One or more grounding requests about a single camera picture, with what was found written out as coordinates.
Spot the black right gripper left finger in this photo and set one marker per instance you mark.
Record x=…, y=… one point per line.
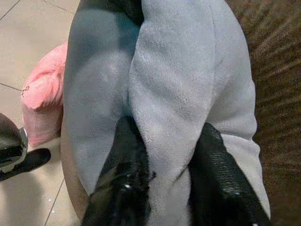
x=122, y=188

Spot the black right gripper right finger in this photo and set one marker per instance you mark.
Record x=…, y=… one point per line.
x=218, y=183

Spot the grey plush pillow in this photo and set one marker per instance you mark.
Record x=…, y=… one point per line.
x=169, y=82

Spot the pink plush pillow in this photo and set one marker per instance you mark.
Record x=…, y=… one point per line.
x=43, y=94

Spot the robot silver black leg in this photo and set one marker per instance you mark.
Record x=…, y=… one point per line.
x=11, y=143

